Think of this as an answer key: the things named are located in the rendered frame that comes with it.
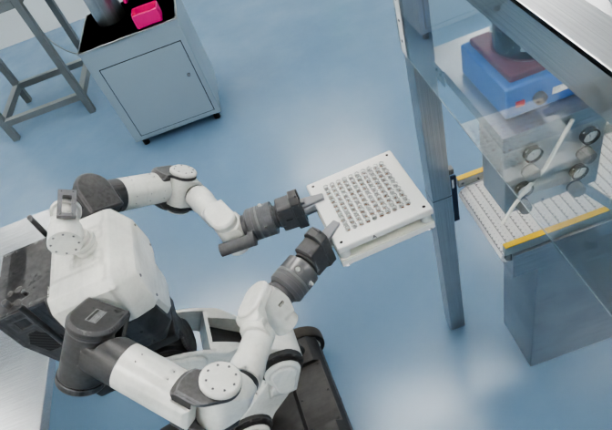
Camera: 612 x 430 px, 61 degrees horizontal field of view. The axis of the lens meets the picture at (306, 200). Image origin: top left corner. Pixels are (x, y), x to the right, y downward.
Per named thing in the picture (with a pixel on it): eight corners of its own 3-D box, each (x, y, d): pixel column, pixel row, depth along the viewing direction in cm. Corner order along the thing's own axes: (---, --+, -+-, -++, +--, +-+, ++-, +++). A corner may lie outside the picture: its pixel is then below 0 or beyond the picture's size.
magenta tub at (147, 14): (137, 30, 307) (130, 16, 301) (137, 22, 316) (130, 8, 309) (163, 21, 306) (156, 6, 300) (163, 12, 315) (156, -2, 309)
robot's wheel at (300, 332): (333, 346, 218) (294, 371, 221) (329, 337, 222) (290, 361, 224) (310, 329, 204) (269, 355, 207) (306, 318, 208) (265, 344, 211)
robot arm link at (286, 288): (289, 268, 116) (256, 307, 112) (319, 300, 119) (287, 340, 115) (267, 265, 126) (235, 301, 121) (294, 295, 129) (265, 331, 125)
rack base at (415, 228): (392, 168, 145) (392, 161, 144) (435, 227, 128) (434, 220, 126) (311, 202, 144) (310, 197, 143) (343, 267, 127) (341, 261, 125)
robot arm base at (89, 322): (111, 402, 102) (48, 396, 99) (119, 360, 114) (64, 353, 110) (126, 338, 97) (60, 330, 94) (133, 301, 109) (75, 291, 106)
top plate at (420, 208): (391, 154, 142) (389, 148, 141) (433, 213, 124) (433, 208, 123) (307, 189, 141) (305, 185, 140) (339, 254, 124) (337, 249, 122)
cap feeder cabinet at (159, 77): (139, 150, 360) (76, 56, 306) (140, 106, 400) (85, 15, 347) (225, 118, 357) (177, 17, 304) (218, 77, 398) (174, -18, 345)
